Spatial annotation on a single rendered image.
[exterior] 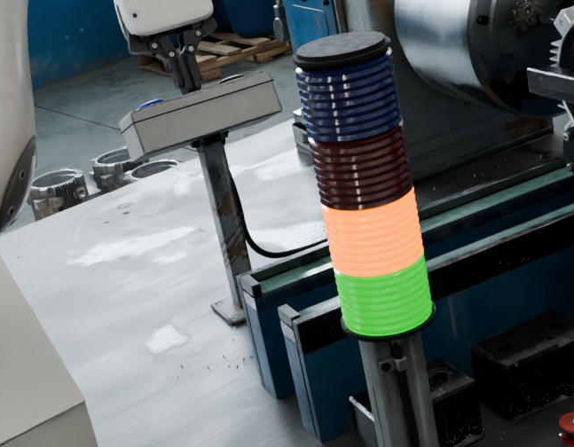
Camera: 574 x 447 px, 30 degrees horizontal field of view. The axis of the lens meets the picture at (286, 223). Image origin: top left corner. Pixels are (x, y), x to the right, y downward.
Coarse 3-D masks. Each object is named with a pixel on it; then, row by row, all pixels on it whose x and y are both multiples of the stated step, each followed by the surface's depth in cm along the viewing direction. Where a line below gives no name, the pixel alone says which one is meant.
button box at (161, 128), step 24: (264, 72) 122; (192, 96) 119; (216, 96) 120; (240, 96) 121; (264, 96) 122; (144, 120) 117; (168, 120) 118; (192, 120) 119; (216, 120) 120; (240, 120) 121; (264, 120) 127; (144, 144) 117; (168, 144) 118
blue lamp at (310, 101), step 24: (312, 72) 63; (336, 72) 63; (360, 72) 63; (384, 72) 64; (312, 96) 64; (336, 96) 63; (360, 96) 63; (384, 96) 64; (312, 120) 65; (336, 120) 64; (360, 120) 64; (384, 120) 64
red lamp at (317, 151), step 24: (312, 144) 66; (336, 144) 65; (360, 144) 64; (384, 144) 65; (336, 168) 65; (360, 168) 65; (384, 168) 65; (408, 168) 67; (336, 192) 66; (360, 192) 65; (384, 192) 66
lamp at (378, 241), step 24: (408, 192) 67; (336, 216) 67; (360, 216) 66; (384, 216) 66; (408, 216) 67; (336, 240) 68; (360, 240) 67; (384, 240) 67; (408, 240) 67; (336, 264) 69; (360, 264) 68; (384, 264) 67; (408, 264) 68
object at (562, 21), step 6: (570, 6) 116; (564, 12) 115; (570, 12) 116; (558, 18) 117; (564, 18) 116; (570, 18) 115; (558, 24) 117; (564, 24) 116; (558, 30) 117; (564, 30) 116; (570, 120) 120
